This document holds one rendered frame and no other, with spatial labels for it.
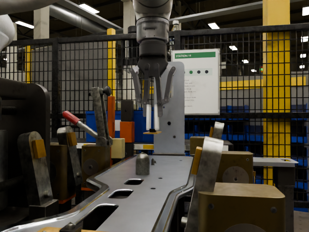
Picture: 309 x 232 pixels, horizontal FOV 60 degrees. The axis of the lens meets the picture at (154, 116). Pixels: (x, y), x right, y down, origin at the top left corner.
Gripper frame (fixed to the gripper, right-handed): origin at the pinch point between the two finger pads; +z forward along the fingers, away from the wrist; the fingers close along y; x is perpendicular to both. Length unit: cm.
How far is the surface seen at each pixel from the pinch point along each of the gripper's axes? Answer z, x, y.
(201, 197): 8.5, -43.3, 13.4
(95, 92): -6.9, -1.7, -16.0
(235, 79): -32, 168, 41
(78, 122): 1.4, -0.8, -21.5
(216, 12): -374, 913, 61
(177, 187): 12.8, -23.5, 8.9
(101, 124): 1.9, -1.8, -14.2
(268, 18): -45, 58, 44
